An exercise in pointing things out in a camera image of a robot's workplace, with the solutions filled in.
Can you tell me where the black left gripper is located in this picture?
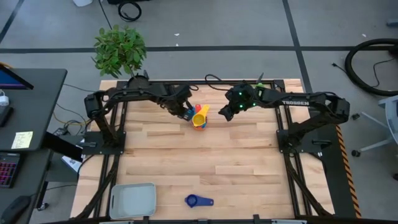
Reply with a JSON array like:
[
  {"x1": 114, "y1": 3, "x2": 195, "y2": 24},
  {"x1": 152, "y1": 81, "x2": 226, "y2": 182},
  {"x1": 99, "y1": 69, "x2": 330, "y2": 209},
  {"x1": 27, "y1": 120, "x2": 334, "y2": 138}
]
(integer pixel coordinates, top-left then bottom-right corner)
[{"x1": 167, "y1": 85, "x2": 193, "y2": 121}]

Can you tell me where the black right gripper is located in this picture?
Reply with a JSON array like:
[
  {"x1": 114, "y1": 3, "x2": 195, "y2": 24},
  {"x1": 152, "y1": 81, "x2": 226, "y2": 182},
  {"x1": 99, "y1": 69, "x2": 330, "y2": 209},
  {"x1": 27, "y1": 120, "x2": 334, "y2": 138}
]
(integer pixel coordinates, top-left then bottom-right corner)
[{"x1": 218, "y1": 83, "x2": 265, "y2": 122}]

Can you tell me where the yellow measuring cup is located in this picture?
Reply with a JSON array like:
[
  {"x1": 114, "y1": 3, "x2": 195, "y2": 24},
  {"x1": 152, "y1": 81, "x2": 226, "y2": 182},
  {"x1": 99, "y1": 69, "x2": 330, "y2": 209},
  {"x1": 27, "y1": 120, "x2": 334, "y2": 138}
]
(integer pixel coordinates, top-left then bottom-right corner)
[{"x1": 192, "y1": 104, "x2": 211, "y2": 128}]

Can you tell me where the dark indigo measuring cup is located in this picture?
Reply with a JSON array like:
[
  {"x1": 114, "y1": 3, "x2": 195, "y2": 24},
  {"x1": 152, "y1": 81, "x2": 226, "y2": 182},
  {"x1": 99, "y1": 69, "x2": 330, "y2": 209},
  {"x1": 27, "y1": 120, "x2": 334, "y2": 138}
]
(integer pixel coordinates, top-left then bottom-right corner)
[{"x1": 184, "y1": 194, "x2": 215, "y2": 208}]

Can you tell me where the light grey plastic basket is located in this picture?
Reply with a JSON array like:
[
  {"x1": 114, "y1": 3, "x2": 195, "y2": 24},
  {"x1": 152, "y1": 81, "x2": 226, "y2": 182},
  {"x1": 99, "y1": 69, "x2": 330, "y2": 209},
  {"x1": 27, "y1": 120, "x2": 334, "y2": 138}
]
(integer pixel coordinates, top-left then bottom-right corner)
[{"x1": 108, "y1": 182, "x2": 157, "y2": 220}]

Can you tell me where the green potted plant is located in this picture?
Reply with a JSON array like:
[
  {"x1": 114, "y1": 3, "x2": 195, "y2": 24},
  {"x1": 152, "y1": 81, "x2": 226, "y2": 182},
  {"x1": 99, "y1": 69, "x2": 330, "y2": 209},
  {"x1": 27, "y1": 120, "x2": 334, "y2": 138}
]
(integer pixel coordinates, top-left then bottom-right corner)
[{"x1": 91, "y1": 24, "x2": 150, "y2": 86}]

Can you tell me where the white paper sheet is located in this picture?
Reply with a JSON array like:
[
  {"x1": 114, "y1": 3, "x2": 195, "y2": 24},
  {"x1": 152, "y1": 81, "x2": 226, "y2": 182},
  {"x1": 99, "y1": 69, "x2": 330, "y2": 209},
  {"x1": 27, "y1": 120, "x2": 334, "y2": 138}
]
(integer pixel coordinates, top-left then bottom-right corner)
[{"x1": 61, "y1": 154, "x2": 83, "y2": 174}]

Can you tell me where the black platform with hazard stripe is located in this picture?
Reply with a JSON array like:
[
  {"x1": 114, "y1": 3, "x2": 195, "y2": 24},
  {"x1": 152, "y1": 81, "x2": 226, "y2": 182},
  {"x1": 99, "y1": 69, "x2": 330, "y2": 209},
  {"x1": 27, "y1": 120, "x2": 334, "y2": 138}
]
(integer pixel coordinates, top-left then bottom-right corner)
[{"x1": 310, "y1": 108, "x2": 363, "y2": 218}]

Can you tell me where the black flat panel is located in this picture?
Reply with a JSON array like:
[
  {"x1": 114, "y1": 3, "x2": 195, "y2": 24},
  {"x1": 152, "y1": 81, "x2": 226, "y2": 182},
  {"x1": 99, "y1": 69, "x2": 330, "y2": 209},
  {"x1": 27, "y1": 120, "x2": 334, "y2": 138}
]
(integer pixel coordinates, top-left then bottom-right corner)
[{"x1": 42, "y1": 131, "x2": 84, "y2": 162}]

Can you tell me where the black desk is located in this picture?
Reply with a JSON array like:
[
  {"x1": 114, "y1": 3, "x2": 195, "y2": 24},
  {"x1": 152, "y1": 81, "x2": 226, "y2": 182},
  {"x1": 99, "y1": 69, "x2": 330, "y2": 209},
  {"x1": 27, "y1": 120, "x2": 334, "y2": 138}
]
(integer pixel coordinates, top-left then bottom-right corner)
[{"x1": 0, "y1": 68, "x2": 68, "y2": 224}]

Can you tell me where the grey office chair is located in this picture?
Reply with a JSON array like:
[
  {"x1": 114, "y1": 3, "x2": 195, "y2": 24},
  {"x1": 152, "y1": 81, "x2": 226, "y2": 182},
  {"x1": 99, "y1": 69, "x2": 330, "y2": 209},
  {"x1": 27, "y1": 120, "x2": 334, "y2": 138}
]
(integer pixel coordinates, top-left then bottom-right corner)
[{"x1": 351, "y1": 95, "x2": 398, "y2": 158}]

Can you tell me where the yellow sticky note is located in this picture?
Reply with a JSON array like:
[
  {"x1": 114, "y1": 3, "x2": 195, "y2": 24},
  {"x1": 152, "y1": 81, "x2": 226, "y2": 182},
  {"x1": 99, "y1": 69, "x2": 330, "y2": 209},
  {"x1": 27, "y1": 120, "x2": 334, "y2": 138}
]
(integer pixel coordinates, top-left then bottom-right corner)
[{"x1": 11, "y1": 131, "x2": 34, "y2": 150}]

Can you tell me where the computer monitor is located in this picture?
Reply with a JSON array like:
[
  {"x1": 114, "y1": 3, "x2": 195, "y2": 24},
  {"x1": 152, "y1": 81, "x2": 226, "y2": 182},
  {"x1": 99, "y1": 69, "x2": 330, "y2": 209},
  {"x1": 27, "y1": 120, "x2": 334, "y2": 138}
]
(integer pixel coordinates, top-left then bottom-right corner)
[{"x1": 0, "y1": 63, "x2": 34, "y2": 91}]

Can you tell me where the black phone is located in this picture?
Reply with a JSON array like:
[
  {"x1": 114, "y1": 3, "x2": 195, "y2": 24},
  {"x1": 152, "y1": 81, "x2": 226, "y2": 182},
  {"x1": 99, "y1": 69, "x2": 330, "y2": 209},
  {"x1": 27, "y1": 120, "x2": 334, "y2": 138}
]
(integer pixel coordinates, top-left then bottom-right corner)
[{"x1": 0, "y1": 105, "x2": 15, "y2": 128}]

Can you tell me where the backlit black keyboard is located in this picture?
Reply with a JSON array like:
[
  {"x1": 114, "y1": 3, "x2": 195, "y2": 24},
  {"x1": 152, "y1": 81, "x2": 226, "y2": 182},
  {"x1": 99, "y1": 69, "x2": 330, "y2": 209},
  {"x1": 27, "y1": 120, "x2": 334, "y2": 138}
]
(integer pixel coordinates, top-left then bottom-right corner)
[{"x1": 0, "y1": 152, "x2": 21, "y2": 189}]

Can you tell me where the black computer mouse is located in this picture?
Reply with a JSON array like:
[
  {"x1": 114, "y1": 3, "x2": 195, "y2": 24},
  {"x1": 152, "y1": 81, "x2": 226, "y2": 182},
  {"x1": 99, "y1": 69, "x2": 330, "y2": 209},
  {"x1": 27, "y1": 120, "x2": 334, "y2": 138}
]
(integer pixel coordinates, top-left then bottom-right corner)
[{"x1": 0, "y1": 195, "x2": 32, "y2": 224}]

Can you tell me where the black metal table frame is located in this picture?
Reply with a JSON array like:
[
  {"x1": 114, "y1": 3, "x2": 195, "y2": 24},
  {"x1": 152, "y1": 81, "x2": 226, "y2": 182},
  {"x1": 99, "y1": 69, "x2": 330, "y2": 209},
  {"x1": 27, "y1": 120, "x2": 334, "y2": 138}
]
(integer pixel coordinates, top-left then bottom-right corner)
[{"x1": 73, "y1": 77, "x2": 335, "y2": 224}]

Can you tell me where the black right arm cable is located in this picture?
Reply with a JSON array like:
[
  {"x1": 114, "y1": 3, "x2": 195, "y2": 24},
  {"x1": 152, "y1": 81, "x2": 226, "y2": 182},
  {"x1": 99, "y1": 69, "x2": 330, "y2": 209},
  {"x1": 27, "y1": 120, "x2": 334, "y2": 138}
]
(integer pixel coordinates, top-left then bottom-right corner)
[{"x1": 204, "y1": 73, "x2": 233, "y2": 93}]

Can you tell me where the coiled black floor cable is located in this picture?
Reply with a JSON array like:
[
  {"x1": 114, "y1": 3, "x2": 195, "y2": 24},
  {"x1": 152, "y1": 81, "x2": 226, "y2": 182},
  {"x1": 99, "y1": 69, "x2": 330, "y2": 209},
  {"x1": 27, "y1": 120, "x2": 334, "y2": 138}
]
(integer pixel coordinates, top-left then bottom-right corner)
[{"x1": 117, "y1": 0, "x2": 142, "y2": 22}]

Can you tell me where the thin black floor cable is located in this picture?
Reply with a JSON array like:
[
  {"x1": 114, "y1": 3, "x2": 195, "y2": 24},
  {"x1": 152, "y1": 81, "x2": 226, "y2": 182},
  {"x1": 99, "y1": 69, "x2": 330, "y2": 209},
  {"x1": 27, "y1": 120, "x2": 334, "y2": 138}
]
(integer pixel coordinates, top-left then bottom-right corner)
[{"x1": 331, "y1": 57, "x2": 398, "y2": 90}]

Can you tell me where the large black hose ring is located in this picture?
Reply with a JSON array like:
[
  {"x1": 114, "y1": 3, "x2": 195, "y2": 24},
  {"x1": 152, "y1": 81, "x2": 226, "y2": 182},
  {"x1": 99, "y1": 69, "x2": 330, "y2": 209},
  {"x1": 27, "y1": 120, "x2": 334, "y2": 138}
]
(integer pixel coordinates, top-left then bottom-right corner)
[{"x1": 344, "y1": 38, "x2": 398, "y2": 97}]

